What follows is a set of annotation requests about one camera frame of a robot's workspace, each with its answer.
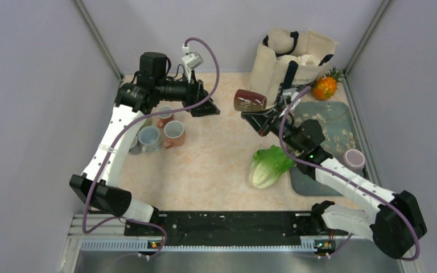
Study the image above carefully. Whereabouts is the pink mug small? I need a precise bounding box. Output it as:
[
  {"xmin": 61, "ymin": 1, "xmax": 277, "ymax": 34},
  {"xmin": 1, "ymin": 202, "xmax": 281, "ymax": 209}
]
[{"xmin": 156, "ymin": 105, "xmax": 174, "ymax": 129}]

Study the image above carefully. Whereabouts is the white grey mug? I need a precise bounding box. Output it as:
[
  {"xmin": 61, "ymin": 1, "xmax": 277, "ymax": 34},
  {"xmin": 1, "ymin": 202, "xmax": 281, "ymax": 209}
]
[{"xmin": 138, "ymin": 126, "xmax": 162, "ymax": 152}]

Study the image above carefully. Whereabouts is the toy lettuce head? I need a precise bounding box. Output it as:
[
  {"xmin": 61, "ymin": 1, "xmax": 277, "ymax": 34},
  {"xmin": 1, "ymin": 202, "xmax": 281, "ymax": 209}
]
[{"xmin": 249, "ymin": 145, "xmax": 295, "ymax": 189}]

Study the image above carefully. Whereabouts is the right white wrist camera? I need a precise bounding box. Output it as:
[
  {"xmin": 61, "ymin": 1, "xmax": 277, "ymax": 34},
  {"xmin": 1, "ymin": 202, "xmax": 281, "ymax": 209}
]
[{"xmin": 277, "ymin": 88, "xmax": 301, "ymax": 116}]

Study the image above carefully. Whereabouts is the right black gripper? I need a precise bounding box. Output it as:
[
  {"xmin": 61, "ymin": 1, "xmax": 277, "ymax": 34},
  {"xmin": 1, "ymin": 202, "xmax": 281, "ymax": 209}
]
[{"xmin": 242, "ymin": 103, "xmax": 305, "ymax": 154}]

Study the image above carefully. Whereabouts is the pink mug large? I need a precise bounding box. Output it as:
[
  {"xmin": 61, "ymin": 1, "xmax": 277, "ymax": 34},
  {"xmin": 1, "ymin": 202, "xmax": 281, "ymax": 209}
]
[{"xmin": 163, "ymin": 121, "xmax": 185, "ymax": 148}]

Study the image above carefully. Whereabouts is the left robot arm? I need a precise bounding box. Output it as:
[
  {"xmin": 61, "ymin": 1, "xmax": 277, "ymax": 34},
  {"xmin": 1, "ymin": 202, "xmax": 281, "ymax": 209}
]
[{"xmin": 69, "ymin": 52, "xmax": 220, "ymax": 235}]

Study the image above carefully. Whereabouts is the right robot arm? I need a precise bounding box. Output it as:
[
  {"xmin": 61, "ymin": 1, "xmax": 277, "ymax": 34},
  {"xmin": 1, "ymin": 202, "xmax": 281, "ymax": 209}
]
[{"xmin": 241, "ymin": 109, "xmax": 427, "ymax": 261}]

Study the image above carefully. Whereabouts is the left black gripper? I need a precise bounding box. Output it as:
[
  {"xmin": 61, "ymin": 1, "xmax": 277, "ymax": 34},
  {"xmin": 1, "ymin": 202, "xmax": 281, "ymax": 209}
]
[{"xmin": 156, "ymin": 68, "xmax": 220, "ymax": 117}]

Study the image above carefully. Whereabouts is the toy pineapple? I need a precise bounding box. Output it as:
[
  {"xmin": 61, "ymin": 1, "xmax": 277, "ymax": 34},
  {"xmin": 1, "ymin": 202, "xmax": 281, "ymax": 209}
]
[{"xmin": 312, "ymin": 67, "xmax": 344, "ymax": 101}]

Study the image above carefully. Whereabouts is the beige canvas tote bag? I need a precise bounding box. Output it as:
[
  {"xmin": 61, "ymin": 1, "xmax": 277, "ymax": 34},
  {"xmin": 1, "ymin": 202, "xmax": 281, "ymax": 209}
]
[{"xmin": 248, "ymin": 28, "xmax": 338, "ymax": 107}]

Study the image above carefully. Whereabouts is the brown mug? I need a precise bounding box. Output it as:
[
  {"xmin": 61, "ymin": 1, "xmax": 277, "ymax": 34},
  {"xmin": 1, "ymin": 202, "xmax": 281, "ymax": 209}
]
[{"xmin": 233, "ymin": 89, "xmax": 267, "ymax": 113}]

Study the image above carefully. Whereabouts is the mauve cup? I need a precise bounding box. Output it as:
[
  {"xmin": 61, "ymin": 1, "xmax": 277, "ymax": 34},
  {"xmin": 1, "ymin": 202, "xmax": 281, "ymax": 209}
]
[{"xmin": 343, "ymin": 149, "xmax": 366, "ymax": 173}]

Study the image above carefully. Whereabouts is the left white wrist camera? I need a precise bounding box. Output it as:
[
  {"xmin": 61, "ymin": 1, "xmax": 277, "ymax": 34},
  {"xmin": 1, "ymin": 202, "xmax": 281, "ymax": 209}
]
[{"xmin": 182, "ymin": 44, "xmax": 204, "ymax": 83}]

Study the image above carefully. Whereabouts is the light green mug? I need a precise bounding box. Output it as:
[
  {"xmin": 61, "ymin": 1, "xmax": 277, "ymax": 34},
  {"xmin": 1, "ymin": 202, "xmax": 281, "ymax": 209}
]
[{"xmin": 139, "ymin": 118, "xmax": 152, "ymax": 131}]

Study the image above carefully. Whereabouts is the grey blue mug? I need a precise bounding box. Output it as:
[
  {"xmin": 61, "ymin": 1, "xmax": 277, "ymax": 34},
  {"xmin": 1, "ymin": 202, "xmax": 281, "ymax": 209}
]
[{"xmin": 129, "ymin": 135, "xmax": 142, "ymax": 155}]

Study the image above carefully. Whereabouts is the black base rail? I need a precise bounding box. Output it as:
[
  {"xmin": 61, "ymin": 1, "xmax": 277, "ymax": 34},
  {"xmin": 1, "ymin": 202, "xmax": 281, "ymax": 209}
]
[{"xmin": 123, "ymin": 210, "xmax": 349, "ymax": 249}]

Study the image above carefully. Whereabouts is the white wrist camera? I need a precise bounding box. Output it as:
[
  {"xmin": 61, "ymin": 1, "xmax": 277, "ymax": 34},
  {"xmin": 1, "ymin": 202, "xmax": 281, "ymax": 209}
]
[
  {"xmin": 277, "ymin": 88, "xmax": 301, "ymax": 116},
  {"xmin": 182, "ymin": 44, "xmax": 204, "ymax": 83}
]

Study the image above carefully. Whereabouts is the floral grey tray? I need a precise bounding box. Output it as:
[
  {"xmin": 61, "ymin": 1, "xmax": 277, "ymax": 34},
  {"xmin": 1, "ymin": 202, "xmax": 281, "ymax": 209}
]
[{"xmin": 290, "ymin": 101, "xmax": 361, "ymax": 197}]

